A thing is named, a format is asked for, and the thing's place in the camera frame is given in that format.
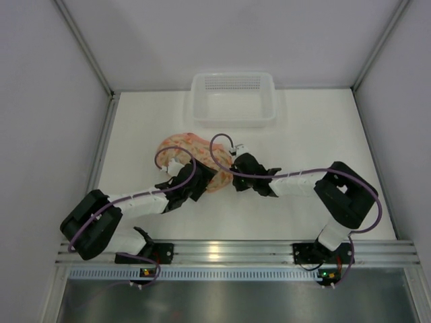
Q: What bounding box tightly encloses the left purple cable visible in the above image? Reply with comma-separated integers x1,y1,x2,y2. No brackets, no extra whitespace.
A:
68,147,198,287

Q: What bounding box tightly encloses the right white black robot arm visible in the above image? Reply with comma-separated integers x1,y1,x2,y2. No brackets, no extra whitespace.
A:
230,152,378,264

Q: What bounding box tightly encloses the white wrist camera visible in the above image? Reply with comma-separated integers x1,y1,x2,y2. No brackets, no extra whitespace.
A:
229,144,249,157
160,158,184,177

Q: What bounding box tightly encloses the purple cable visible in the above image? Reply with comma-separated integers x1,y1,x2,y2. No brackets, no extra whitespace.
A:
209,133,383,287
68,147,198,287

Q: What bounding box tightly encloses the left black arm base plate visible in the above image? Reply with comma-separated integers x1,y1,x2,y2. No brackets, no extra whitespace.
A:
114,241,174,264

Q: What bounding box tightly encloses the white plastic basket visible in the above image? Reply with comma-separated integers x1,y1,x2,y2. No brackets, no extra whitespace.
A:
190,72,279,129

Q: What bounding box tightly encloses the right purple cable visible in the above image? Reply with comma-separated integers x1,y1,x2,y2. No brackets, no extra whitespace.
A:
209,133,383,287

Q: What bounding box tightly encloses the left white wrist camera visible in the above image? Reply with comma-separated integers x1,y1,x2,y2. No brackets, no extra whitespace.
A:
160,158,184,177

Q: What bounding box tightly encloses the white slotted cable duct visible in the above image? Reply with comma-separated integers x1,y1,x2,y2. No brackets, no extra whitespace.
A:
69,267,322,281

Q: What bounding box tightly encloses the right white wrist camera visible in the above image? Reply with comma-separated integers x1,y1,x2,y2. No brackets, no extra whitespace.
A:
229,144,249,157

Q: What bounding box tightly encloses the aluminium mounting rail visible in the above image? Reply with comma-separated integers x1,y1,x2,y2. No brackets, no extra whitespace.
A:
55,239,418,267

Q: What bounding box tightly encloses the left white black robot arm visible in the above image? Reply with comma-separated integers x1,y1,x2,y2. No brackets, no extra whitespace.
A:
60,158,217,260

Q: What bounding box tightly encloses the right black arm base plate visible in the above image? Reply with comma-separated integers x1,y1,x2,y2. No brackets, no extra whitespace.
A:
292,241,355,265

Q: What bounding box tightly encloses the pink mesh bra laundry bag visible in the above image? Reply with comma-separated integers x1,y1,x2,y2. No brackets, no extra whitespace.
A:
155,133,233,193

